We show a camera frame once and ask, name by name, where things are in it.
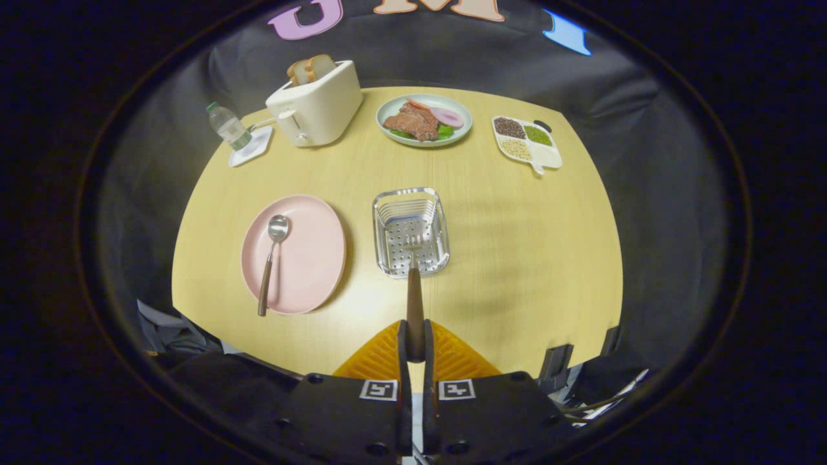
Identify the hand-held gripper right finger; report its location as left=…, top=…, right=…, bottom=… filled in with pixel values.
left=423, top=320, right=576, bottom=464

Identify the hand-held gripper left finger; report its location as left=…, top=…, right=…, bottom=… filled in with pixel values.
left=275, top=320, right=414, bottom=463

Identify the wooden handled fork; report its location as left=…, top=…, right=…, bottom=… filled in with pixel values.
left=402, top=240, right=427, bottom=362

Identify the wooden handled spoon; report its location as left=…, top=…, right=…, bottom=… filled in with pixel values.
left=257, top=214, right=290, bottom=317

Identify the pink plate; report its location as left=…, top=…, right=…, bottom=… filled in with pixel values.
left=241, top=194, right=347, bottom=316

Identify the grey cloth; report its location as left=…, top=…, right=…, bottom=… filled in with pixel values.
left=137, top=300, right=224, bottom=356

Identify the white divided seasoning dish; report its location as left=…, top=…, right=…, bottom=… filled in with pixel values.
left=492, top=115, right=563, bottom=176

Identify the white square coaster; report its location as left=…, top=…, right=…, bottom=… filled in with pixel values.
left=229, top=125, right=274, bottom=168

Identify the green lettuce leaf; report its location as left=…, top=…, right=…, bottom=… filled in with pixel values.
left=388, top=123, right=456, bottom=141

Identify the brown meat slice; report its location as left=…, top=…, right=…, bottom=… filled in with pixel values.
left=383, top=102, right=440, bottom=141

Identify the pink ham slice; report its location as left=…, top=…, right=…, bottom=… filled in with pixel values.
left=430, top=107, right=465, bottom=129

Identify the white toaster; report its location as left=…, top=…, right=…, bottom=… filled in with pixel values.
left=266, top=60, right=364, bottom=148

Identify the pale green plate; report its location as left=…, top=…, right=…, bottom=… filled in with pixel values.
left=376, top=94, right=473, bottom=149

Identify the clear plastic water bottle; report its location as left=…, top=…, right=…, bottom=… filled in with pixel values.
left=206, top=101, right=253, bottom=152

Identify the metal wire basket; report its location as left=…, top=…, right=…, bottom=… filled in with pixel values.
left=372, top=187, right=450, bottom=279

